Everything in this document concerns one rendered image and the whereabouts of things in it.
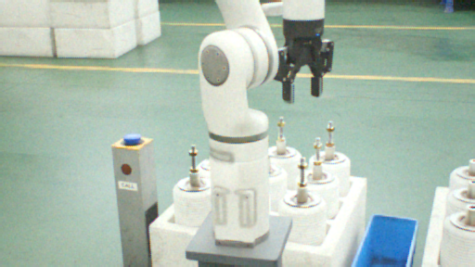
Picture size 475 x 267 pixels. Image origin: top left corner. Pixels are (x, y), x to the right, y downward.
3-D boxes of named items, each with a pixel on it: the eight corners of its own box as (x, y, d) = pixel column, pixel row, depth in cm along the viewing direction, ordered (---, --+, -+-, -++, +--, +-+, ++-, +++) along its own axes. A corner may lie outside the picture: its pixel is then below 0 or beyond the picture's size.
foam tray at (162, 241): (328, 335, 121) (330, 255, 115) (154, 298, 135) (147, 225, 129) (364, 243, 155) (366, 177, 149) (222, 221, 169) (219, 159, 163)
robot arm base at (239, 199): (263, 249, 94) (261, 146, 89) (205, 244, 96) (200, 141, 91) (274, 222, 103) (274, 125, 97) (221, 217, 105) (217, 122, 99)
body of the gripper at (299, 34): (300, 18, 105) (300, 71, 108) (335, 13, 110) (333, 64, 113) (272, 13, 111) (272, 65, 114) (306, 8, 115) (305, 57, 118)
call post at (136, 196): (148, 273, 144) (138, 150, 134) (122, 269, 146) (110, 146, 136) (162, 259, 150) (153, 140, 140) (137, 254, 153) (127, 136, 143)
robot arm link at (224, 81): (235, 37, 82) (237, 157, 88) (280, 28, 89) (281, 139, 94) (188, 30, 89) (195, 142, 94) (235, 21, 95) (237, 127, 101)
